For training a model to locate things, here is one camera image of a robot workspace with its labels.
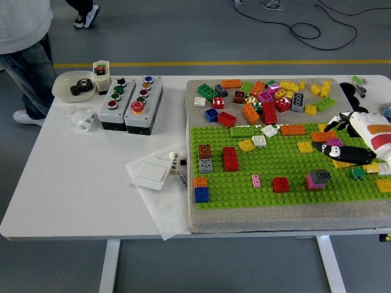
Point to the yellow two-by-two brick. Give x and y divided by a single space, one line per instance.
246 145
305 147
310 110
384 185
322 126

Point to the orange two-by-two brick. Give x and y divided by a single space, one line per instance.
200 182

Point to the orange two-by-four brick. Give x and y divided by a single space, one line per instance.
322 136
251 113
293 130
231 84
258 88

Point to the red two-by-two brick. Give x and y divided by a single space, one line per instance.
218 103
281 185

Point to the green two-by-four brick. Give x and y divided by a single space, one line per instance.
207 92

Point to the grey felt mat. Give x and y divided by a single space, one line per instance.
275 218

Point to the green studded baseplate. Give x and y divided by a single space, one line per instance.
238 196

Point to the red two-by-four brick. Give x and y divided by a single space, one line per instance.
231 159
269 113

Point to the small white brick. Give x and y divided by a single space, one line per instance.
384 168

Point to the small yellow brick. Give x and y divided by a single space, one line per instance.
372 168

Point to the small pink brick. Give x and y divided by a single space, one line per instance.
256 181

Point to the light grey two-by-two brick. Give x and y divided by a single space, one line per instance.
205 165

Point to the white wall switch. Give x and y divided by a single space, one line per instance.
151 172

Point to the white two-by-two brick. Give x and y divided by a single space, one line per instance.
200 102
270 130
259 140

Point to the magenta two-by-two brick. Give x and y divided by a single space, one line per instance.
311 180
333 142

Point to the grey two-by-three brick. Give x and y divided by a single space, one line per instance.
298 102

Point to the four-button control box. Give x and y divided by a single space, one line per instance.
117 103

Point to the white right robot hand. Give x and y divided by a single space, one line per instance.
375 134

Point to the small blue part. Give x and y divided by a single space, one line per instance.
387 110

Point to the small dark green brick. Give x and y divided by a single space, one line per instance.
357 173

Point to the small green connector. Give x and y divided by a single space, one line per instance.
356 79

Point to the white pipe tee fitting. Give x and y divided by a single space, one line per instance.
87 120

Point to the white table leg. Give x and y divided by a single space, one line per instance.
331 265
108 265

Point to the cream small switch box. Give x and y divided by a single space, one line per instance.
102 76

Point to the emergency-stop button control box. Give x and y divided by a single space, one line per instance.
143 103

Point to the person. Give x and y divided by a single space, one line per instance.
87 18
27 76

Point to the blue two-by-two brick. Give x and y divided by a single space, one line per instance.
202 194
211 115

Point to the red upturned brick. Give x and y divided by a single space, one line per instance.
227 119

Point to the white plastic bowl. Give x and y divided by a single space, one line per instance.
64 88

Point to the lime two-by-four brick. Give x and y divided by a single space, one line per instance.
242 132

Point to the white lettered pipe fitting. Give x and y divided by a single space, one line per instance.
174 160

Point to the black metal gear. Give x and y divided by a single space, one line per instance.
87 85
76 90

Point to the dark grey two-by-two brick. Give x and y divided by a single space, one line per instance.
221 90
320 176

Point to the yellow curved long brick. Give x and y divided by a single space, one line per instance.
343 165

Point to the black yellow label tag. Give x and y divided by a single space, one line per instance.
385 237

